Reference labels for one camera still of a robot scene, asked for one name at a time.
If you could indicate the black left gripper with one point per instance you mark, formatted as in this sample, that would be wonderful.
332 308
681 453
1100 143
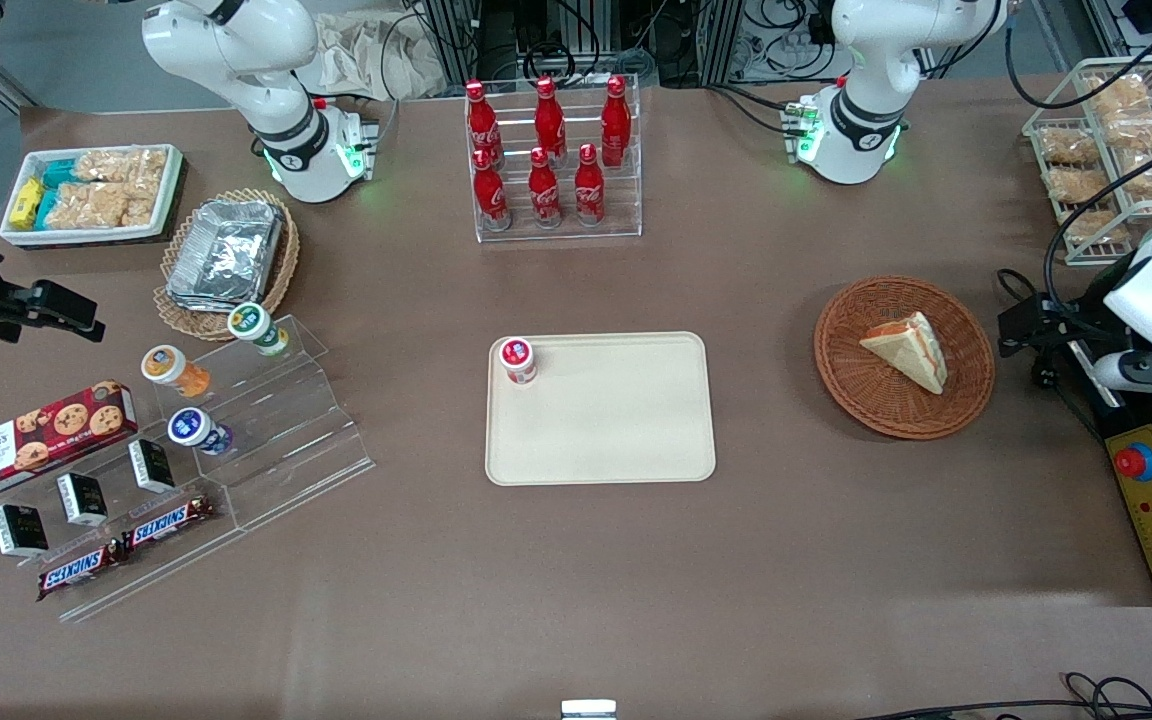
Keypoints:
1058 327

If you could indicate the triangle sandwich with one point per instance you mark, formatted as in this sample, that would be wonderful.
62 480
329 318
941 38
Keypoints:
908 350

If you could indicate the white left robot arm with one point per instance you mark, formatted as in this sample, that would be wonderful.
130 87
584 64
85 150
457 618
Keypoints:
866 110

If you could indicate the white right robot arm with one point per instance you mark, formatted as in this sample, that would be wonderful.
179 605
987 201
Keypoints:
276 110

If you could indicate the brown round wicker basket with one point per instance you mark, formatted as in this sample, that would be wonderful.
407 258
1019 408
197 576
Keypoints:
861 390

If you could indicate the light oval wicker basket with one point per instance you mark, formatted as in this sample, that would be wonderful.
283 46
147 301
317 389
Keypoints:
286 260

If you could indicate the beige plastic tray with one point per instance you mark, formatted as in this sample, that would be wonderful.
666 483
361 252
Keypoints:
616 420

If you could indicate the yellow snack packet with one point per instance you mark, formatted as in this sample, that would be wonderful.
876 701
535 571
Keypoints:
26 200

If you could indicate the teal snack packet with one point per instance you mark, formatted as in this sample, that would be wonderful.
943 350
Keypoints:
61 173
45 208

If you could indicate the clear rice cracker bag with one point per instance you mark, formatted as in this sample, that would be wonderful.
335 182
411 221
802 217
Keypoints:
121 166
101 205

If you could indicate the red cookie box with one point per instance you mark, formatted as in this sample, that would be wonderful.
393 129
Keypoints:
36 440

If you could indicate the orange yogurt cup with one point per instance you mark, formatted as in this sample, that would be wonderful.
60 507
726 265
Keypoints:
168 366

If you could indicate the white rectangular snack bin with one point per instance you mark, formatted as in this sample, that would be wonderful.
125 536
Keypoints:
171 190

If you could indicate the small black box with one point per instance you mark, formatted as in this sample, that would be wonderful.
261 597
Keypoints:
83 498
20 530
152 465

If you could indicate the blue-lid yogurt cup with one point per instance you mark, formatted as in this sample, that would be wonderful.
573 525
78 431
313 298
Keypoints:
192 428

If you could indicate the silver foil container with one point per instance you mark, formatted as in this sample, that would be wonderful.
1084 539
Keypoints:
226 250

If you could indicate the green-lid yogurt cup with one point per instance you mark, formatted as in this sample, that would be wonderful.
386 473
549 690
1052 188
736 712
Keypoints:
251 323

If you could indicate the brown chocolate bar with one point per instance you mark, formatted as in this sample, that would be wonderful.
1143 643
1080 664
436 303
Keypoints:
76 572
164 523

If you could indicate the clear acrylic step stand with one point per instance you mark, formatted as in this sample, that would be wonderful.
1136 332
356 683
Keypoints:
286 440

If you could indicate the clear acrylic bottle rack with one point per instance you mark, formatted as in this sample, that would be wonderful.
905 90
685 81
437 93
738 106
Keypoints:
626 215

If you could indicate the beige paper bag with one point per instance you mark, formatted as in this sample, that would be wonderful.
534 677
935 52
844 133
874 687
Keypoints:
366 60

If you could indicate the red cola bottle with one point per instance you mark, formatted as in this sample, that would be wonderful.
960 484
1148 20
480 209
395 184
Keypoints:
588 190
481 120
548 115
543 192
615 120
490 195

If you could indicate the red-lid yogurt cup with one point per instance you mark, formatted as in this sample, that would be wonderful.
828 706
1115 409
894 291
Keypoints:
517 358

